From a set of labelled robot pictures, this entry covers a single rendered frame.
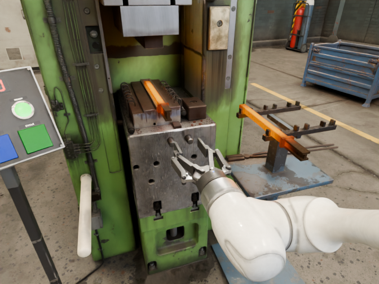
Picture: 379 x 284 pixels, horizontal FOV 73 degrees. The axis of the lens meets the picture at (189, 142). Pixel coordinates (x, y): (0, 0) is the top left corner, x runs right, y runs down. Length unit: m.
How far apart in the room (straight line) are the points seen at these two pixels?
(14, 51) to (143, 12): 5.51
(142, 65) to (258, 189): 0.90
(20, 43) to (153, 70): 5.01
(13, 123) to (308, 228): 0.83
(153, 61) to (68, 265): 1.30
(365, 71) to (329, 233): 4.03
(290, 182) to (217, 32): 0.71
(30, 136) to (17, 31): 5.46
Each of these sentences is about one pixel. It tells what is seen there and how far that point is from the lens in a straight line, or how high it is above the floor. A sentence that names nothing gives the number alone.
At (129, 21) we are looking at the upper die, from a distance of 0.98.
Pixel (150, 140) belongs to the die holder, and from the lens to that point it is 1.06.
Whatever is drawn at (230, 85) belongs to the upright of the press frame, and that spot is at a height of 1.01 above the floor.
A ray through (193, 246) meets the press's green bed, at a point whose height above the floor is 0.15.
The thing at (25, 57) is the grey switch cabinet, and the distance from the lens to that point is 6.40.
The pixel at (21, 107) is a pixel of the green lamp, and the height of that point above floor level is 1.10.
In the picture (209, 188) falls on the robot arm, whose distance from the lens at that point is 0.57.
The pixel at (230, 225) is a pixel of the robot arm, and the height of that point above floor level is 1.04.
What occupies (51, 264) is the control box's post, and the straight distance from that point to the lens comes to 1.40.
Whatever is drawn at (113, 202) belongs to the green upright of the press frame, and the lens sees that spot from 1.48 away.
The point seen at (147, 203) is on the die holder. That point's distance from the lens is 1.24.
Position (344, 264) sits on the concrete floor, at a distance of 1.93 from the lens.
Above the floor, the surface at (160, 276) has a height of 0.01.
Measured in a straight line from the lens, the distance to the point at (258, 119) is 1.03.
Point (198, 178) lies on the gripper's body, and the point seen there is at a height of 1.01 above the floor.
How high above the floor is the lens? 1.39
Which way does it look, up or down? 30 degrees down
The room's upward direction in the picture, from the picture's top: straight up
